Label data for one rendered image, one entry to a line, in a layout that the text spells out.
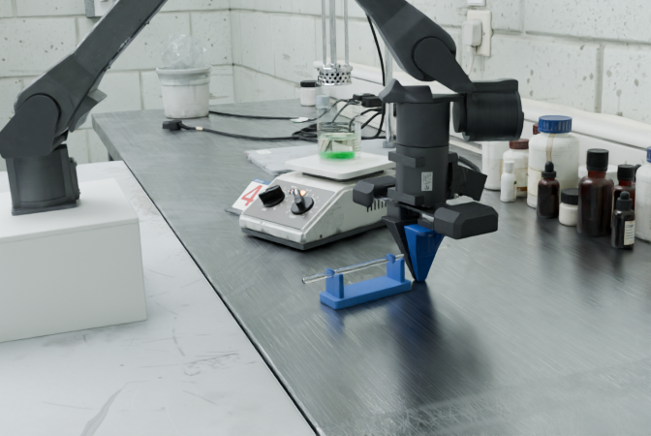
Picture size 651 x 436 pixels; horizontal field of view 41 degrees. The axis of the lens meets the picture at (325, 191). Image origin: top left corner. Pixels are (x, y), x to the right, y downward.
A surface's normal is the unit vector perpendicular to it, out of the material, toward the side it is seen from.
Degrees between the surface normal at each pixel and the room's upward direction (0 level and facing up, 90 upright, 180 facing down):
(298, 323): 0
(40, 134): 90
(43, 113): 90
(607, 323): 0
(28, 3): 90
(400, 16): 68
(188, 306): 0
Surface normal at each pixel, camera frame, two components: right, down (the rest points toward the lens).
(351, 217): 0.69, 0.15
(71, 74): 0.40, -0.15
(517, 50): -0.94, 0.11
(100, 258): 0.34, 0.22
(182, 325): -0.03, -0.97
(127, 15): 0.07, 0.24
